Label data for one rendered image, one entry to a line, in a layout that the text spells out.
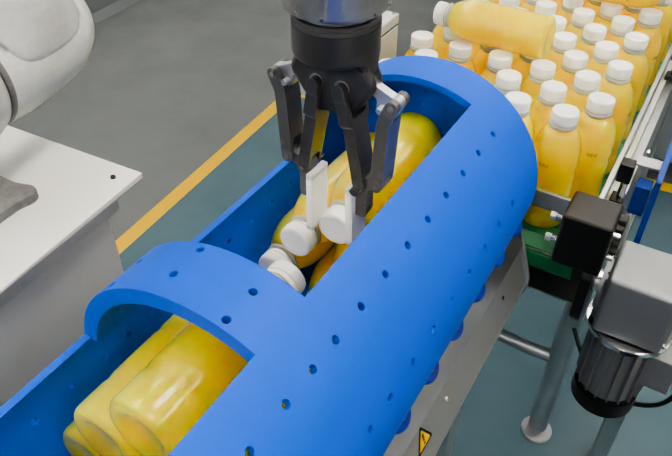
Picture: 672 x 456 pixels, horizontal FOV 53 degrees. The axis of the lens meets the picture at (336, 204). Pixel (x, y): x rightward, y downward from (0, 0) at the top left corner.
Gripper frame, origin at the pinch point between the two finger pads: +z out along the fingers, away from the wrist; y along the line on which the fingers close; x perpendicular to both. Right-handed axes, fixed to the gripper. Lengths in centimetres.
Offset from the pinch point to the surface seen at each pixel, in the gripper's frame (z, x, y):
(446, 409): 31.2, 5.2, 13.2
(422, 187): -3.2, 3.0, 7.8
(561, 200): 20.4, 40.0, 15.3
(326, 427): 1.1, -21.4, 12.1
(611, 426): 101, 69, 36
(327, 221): 2.4, -0.4, -0.8
